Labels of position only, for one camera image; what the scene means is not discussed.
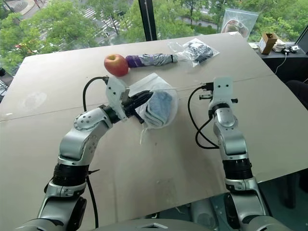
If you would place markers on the clear bag with black item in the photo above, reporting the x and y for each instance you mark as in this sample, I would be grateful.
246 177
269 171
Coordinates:
197 51

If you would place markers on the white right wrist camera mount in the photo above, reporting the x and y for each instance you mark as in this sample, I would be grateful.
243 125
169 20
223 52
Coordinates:
222 90

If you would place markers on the black window frame post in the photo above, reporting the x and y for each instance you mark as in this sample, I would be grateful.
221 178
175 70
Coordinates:
148 19

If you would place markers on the purple grey folded umbrella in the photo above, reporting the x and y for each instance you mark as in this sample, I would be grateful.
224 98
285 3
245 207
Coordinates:
151 60

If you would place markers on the grey rounded shape under table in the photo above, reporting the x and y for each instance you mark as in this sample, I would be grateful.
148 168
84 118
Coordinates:
203 213

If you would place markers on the dark monitor edge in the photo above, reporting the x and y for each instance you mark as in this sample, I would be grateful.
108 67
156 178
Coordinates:
303 38

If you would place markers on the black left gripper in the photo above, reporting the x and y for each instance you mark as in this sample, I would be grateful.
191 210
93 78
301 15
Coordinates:
128 107

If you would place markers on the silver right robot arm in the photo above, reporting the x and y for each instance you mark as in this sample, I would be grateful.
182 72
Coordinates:
231 142

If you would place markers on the grey robot torso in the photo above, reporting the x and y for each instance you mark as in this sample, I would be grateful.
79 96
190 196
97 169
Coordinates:
154 227

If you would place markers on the light blue towel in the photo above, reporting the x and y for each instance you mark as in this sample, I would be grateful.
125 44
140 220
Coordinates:
160 108

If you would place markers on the black side table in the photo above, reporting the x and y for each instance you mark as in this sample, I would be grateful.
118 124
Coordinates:
288 65

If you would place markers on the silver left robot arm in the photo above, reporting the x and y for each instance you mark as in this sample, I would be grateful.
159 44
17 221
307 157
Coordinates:
72 142

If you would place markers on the small open cardboard box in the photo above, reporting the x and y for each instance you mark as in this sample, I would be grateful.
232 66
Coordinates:
267 43

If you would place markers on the white crumpled cloth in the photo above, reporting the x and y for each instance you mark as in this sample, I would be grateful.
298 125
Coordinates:
279 45

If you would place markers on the red yellow apple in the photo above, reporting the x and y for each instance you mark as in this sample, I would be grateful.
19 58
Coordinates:
116 65

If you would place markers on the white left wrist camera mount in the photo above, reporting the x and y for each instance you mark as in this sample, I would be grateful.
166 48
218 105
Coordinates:
115 92

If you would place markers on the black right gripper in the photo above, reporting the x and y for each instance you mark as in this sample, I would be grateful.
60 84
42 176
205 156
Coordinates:
209 94

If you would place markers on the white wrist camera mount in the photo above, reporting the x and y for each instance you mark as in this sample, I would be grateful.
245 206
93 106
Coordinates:
115 92
222 90

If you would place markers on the clear zip bag with contents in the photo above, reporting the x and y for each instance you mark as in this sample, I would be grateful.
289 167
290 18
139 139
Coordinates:
238 22

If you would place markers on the small white device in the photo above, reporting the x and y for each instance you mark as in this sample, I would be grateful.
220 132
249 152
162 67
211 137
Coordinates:
294 47

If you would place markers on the dark rounded chair back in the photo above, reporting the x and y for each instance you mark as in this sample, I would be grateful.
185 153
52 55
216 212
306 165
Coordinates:
299 92

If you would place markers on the clear bag with blue cloth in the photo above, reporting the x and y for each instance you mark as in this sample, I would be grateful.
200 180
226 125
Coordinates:
172 106

